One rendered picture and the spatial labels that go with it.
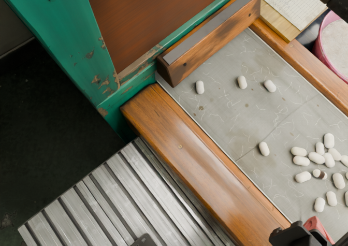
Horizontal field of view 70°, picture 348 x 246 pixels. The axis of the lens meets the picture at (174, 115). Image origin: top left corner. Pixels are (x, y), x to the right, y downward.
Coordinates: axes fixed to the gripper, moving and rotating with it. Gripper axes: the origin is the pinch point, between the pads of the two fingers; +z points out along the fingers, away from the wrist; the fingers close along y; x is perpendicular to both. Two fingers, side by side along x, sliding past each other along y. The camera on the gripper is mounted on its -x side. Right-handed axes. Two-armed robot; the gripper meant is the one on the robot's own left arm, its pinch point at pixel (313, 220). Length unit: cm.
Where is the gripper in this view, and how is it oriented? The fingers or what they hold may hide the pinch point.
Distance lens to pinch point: 54.4
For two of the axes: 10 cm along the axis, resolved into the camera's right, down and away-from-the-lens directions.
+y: -6.7, -7.2, 1.8
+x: -5.2, 6.2, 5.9
